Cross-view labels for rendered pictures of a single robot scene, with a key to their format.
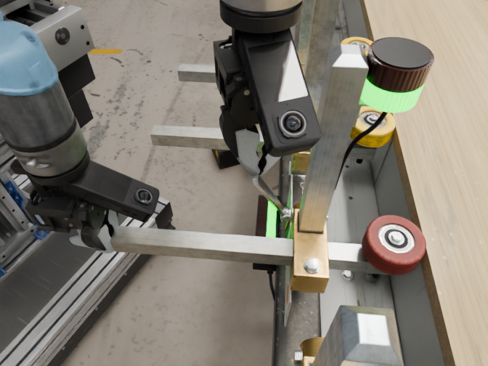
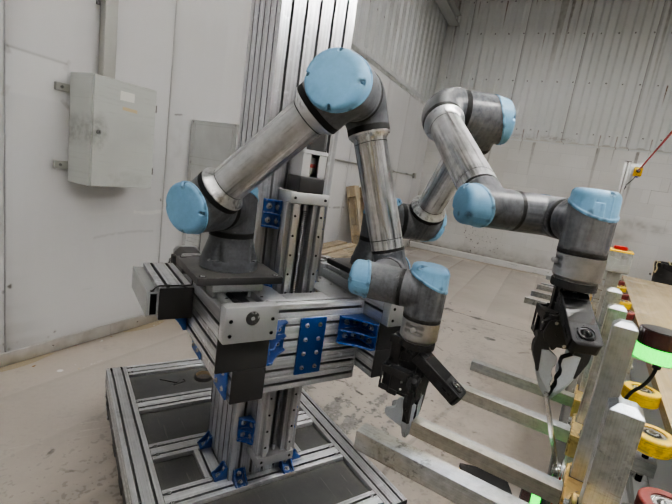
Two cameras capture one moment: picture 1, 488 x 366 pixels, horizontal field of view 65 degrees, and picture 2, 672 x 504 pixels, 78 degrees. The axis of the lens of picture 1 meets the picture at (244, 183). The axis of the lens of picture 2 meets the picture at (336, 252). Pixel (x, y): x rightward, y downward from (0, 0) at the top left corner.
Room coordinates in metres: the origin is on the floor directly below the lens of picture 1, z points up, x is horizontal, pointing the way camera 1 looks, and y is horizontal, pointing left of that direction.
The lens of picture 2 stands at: (-0.47, 0.05, 1.33)
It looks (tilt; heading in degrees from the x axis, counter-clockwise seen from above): 11 degrees down; 26
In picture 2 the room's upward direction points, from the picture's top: 9 degrees clockwise
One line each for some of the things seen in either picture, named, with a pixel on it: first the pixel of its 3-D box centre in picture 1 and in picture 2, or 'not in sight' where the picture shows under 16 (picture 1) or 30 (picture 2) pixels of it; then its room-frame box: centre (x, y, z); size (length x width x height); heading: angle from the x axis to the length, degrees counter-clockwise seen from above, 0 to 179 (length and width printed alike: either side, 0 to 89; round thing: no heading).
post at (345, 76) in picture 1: (314, 202); (589, 451); (0.33, -0.10, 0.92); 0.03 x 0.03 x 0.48; 85
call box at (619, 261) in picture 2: not in sight; (617, 261); (1.09, -0.17, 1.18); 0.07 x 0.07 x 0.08; 85
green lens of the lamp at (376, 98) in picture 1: (390, 85); (656, 352); (0.33, -0.15, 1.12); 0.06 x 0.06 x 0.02
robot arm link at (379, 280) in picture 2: not in sight; (379, 279); (0.33, 0.33, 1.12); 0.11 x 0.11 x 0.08; 8
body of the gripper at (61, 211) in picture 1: (67, 188); (408, 365); (0.32, 0.23, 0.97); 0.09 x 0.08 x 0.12; 85
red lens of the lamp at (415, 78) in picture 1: (397, 63); (660, 337); (0.33, -0.15, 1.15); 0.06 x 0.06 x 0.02
